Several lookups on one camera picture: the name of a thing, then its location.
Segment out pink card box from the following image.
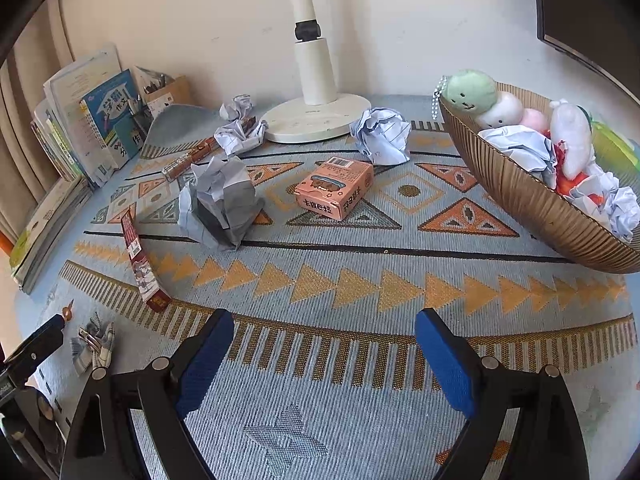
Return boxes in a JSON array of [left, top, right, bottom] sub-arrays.
[[294, 156, 376, 222]]

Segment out stack of flat books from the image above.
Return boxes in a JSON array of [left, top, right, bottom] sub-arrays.
[[9, 172, 96, 296]]

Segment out row of standing books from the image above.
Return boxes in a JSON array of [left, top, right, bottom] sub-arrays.
[[30, 42, 138, 188]]

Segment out pink white green dango plush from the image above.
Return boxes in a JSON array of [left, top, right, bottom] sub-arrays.
[[431, 71, 550, 133]]

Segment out black mesh pen holder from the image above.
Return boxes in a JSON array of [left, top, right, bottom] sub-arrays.
[[131, 107, 155, 138]]

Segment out yellow green soft object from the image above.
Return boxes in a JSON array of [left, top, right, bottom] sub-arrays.
[[580, 105, 640, 176]]

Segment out long dark red box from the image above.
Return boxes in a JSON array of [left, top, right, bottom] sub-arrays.
[[120, 206, 173, 312], [161, 116, 258, 183]]

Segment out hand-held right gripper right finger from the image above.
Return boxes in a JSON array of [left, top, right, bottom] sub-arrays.
[[414, 307, 592, 480]]

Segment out beige curtain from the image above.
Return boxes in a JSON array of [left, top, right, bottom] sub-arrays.
[[0, 0, 76, 241]]

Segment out blue cover workbook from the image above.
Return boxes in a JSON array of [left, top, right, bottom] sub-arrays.
[[79, 69, 141, 171]]

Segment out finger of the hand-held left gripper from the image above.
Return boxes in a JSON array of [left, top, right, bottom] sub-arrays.
[[4, 316, 67, 386]]

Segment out blue patterned woven mat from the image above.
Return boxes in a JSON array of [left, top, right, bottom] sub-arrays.
[[15, 94, 636, 480]]

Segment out dark monitor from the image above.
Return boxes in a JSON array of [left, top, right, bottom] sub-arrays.
[[529, 0, 640, 78]]

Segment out checked cloth keychain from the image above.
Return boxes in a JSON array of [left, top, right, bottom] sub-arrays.
[[70, 311, 117, 375]]

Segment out white cat plush red bow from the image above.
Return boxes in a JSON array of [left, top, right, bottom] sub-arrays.
[[549, 98, 597, 173]]

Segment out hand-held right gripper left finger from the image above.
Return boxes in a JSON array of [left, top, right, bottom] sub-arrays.
[[60, 308, 236, 480]]

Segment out gold ribbed bowl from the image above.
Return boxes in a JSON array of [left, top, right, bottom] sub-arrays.
[[439, 82, 640, 275]]

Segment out cardboard pen box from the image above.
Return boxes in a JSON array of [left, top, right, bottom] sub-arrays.
[[145, 75, 195, 120]]

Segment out bunch of dark pens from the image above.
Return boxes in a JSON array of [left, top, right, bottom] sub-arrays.
[[144, 72, 176, 93]]

